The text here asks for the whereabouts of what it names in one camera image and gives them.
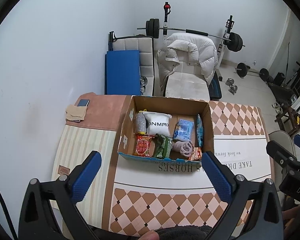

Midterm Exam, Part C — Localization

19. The light blue tissue packet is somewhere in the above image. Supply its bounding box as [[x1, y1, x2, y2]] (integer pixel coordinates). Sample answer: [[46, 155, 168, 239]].
[[172, 119, 194, 141]]

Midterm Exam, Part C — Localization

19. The person's left hand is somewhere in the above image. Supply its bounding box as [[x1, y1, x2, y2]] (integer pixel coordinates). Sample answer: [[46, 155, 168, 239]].
[[139, 231, 160, 240]]

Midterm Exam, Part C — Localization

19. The white soft pouch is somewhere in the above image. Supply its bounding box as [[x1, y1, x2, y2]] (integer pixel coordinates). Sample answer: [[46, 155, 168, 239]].
[[143, 112, 172, 136]]

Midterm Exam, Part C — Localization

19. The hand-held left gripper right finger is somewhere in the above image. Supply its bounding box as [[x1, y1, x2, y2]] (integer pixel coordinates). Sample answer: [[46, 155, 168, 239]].
[[201, 151, 283, 240]]

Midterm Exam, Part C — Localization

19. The grey fleece clothing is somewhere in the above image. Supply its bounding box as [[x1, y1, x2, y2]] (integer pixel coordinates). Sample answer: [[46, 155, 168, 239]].
[[140, 225, 213, 240]]

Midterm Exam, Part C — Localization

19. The dark wooden chair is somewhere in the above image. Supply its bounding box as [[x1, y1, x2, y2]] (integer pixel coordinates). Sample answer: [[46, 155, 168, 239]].
[[275, 97, 300, 130]]

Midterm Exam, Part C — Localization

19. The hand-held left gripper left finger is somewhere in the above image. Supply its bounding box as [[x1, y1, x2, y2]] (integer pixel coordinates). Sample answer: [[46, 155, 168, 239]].
[[18, 150, 102, 240]]

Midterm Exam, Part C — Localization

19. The beige folded cloth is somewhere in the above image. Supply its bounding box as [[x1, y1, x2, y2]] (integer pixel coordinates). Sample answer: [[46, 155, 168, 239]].
[[66, 104, 87, 123]]

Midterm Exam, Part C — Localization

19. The person's right forearm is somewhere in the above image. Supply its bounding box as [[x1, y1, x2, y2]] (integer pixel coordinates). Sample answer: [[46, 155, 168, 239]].
[[281, 204, 300, 228]]

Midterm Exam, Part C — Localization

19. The white down jacket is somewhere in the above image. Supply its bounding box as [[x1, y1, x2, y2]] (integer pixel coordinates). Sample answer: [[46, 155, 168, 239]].
[[156, 32, 218, 93]]

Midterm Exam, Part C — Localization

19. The black metal post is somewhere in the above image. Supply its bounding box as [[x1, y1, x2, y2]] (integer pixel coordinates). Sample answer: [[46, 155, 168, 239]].
[[109, 31, 116, 52]]

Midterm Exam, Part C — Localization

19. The short barbell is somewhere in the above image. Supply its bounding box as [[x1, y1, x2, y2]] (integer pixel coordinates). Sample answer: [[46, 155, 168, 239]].
[[236, 63, 270, 81]]

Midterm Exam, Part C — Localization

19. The white padded cushion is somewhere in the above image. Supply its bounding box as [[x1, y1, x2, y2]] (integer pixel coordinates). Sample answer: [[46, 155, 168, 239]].
[[114, 36, 155, 97]]

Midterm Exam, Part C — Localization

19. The blue folding mat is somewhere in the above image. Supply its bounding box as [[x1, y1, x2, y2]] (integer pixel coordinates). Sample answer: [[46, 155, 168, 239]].
[[104, 50, 140, 95]]

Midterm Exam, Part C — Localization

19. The red snack packet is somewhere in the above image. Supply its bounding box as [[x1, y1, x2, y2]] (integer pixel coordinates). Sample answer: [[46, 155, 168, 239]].
[[133, 134, 155, 157]]

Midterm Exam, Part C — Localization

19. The cardboard box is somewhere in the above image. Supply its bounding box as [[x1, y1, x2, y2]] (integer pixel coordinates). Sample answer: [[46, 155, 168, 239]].
[[117, 95, 215, 162]]

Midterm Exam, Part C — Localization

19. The white barbell rack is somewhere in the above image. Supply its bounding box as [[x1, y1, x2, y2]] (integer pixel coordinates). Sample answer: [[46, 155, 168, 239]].
[[162, 2, 234, 80]]

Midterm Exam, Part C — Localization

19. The green packet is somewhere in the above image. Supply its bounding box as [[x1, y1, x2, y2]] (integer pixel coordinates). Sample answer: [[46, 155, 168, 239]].
[[152, 134, 173, 159]]

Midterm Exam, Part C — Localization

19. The barbell with black plates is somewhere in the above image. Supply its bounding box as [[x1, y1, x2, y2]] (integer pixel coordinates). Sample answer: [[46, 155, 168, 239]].
[[137, 19, 245, 53]]

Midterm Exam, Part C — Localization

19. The long blue packet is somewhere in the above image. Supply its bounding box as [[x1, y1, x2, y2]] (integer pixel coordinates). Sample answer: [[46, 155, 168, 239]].
[[195, 114, 205, 147]]

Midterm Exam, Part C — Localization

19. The pink striped mat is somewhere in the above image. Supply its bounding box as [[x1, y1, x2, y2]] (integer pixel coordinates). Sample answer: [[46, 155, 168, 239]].
[[51, 92, 133, 205]]

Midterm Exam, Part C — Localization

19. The purple cloth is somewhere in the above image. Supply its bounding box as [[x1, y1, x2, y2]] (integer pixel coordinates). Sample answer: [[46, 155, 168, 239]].
[[171, 140, 193, 157]]

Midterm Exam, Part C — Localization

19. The black weight bench pad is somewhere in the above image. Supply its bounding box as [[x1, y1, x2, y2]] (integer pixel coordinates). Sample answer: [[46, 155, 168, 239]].
[[207, 71, 222, 99]]

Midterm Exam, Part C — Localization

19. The orange triangular snack packet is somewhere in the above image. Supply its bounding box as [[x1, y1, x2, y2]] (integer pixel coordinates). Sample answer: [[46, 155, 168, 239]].
[[189, 147, 203, 161]]

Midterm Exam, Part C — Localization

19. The beige office chair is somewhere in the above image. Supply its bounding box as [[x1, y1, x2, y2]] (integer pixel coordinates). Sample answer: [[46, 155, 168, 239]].
[[268, 131, 297, 180]]

